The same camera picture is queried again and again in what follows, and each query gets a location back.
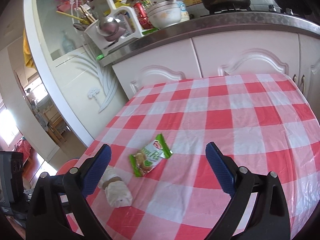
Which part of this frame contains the white rag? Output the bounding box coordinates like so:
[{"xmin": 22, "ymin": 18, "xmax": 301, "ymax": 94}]
[{"xmin": 98, "ymin": 166, "xmax": 133, "ymax": 208}]

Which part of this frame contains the green snack wrapper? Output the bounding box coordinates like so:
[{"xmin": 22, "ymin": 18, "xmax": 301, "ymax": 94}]
[{"xmin": 129, "ymin": 133, "xmax": 173, "ymax": 177}]

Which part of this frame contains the pink plastic trash bucket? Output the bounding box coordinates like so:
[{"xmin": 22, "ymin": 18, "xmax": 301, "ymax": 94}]
[{"xmin": 56, "ymin": 158, "xmax": 79, "ymax": 176}]

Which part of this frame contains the wooden chair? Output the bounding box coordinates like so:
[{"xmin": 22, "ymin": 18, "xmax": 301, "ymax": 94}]
[{"xmin": 42, "ymin": 105, "xmax": 68, "ymax": 144}]

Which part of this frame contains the red white checkered tablecloth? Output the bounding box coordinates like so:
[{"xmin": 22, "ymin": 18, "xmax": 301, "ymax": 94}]
[{"xmin": 56, "ymin": 73, "xmax": 320, "ymax": 240}]

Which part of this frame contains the steel ladle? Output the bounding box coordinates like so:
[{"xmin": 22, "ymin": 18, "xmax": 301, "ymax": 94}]
[{"xmin": 95, "ymin": 0, "xmax": 125, "ymax": 42}]

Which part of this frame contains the white dish rack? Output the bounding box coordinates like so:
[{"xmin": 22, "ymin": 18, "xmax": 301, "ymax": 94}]
[{"xmin": 85, "ymin": 0, "xmax": 153, "ymax": 56}]

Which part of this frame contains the red soda can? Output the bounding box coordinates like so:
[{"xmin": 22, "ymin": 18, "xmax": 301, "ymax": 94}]
[{"xmin": 133, "ymin": 1, "xmax": 153, "ymax": 29}]

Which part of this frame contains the grey stone countertop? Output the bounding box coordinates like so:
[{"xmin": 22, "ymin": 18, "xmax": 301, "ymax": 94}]
[{"xmin": 98, "ymin": 11, "xmax": 319, "ymax": 67}]

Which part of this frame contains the black wok pan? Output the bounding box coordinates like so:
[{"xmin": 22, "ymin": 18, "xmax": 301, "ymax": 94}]
[{"xmin": 274, "ymin": 0, "xmax": 312, "ymax": 18}]

